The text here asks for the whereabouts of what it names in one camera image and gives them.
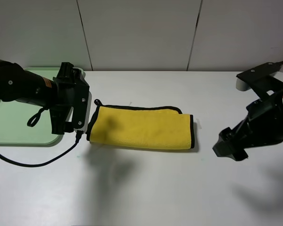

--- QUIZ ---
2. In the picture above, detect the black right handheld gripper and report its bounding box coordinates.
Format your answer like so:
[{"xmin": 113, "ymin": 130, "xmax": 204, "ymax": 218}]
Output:
[{"xmin": 212, "ymin": 77, "xmax": 283, "ymax": 163}]

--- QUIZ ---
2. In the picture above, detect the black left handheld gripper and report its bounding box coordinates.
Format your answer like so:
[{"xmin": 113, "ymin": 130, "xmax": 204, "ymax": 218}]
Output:
[{"xmin": 0, "ymin": 56, "xmax": 90, "ymax": 135}]

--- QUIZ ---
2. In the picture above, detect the yellow towel with black trim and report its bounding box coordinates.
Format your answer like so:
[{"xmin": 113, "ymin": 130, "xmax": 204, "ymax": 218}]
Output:
[{"xmin": 86, "ymin": 99, "xmax": 195, "ymax": 152}]

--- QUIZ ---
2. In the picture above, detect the light green plastic tray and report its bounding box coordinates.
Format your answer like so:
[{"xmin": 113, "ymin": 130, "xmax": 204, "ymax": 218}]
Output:
[{"xmin": 0, "ymin": 68, "xmax": 65, "ymax": 146}]

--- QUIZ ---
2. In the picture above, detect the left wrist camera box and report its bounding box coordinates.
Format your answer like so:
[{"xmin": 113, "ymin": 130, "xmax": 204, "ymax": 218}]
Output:
[{"xmin": 67, "ymin": 68, "xmax": 92, "ymax": 134}]

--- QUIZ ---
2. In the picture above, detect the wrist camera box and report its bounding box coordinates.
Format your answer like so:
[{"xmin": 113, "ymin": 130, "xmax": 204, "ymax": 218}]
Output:
[
  {"xmin": 67, "ymin": 68, "xmax": 92, "ymax": 134},
  {"xmin": 236, "ymin": 61, "xmax": 283, "ymax": 100}
]

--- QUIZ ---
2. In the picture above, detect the black left camera cable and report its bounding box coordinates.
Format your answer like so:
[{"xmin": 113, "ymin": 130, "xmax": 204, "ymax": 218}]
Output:
[{"xmin": 0, "ymin": 130, "xmax": 83, "ymax": 168}]

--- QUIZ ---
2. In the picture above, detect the black left wrist strap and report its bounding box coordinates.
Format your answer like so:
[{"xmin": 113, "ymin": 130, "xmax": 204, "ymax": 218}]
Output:
[{"xmin": 27, "ymin": 106, "xmax": 50, "ymax": 128}]

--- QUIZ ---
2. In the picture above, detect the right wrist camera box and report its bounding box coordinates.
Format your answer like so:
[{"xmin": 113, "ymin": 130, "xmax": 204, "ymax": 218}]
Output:
[{"xmin": 236, "ymin": 61, "xmax": 283, "ymax": 100}]

